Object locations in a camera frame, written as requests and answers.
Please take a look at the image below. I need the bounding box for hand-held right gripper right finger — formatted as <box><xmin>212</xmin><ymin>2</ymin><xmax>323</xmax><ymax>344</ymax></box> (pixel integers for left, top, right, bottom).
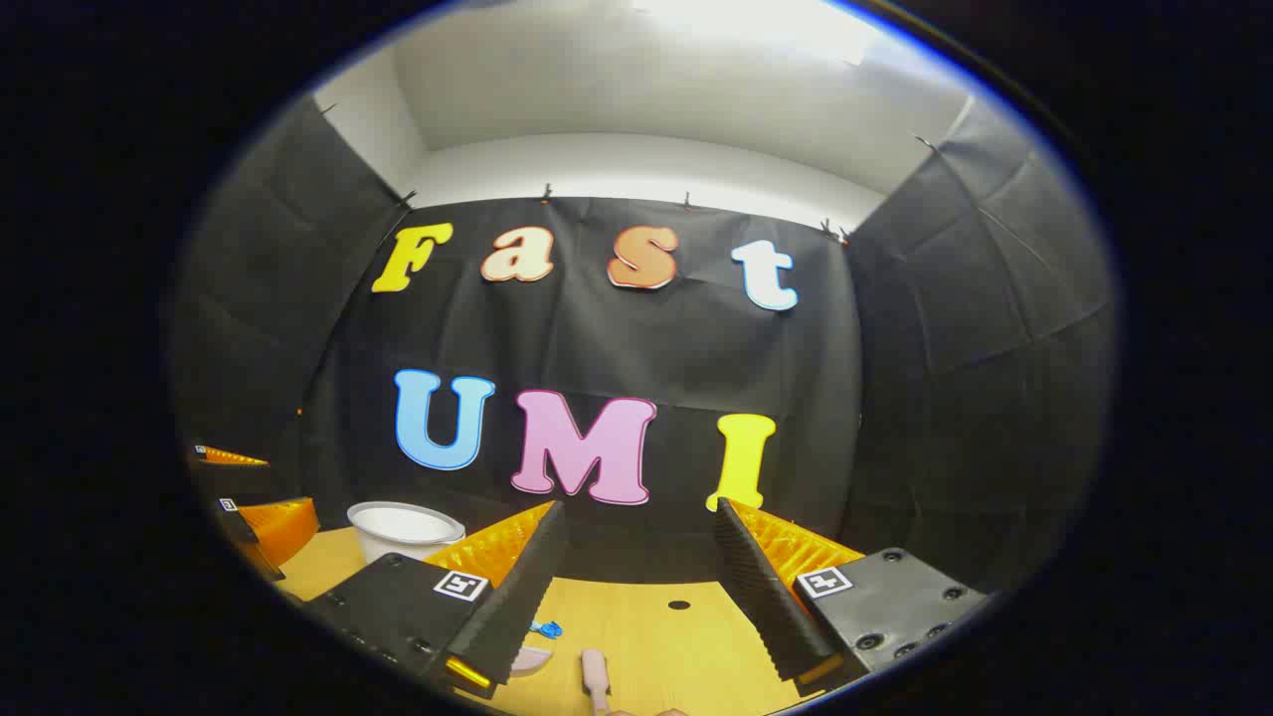
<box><xmin>713</xmin><ymin>496</ymin><xmax>989</xmax><ymax>685</ymax></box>

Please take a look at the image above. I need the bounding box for pale pink small broom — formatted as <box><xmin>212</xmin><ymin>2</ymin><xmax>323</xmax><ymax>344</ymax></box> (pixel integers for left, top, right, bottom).
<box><xmin>581</xmin><ymin>648</ymin><xmax>611</xmax><ymax>716</ymax></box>

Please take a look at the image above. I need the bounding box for yellow wooden desktop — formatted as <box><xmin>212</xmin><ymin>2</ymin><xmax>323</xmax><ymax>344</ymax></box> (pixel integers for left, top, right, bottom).
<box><xmin>276</xmin><ymin>525</ymin><xmax>828</xmax><ymax>716</ymax></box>

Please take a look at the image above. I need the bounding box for white ribbed garbage bin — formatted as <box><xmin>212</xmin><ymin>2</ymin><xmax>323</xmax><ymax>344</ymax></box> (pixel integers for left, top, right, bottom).
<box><xmin>347</xmin><ymin>500</ymin><xmax>466</xmax><ymax>566</ymax></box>

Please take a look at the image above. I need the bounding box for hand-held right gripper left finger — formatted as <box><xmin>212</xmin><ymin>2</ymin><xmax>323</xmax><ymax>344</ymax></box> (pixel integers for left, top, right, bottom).
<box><xmin>306</xmin><ymin>500</ymin><xmax>569</xmax><ymax>698</ymax></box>

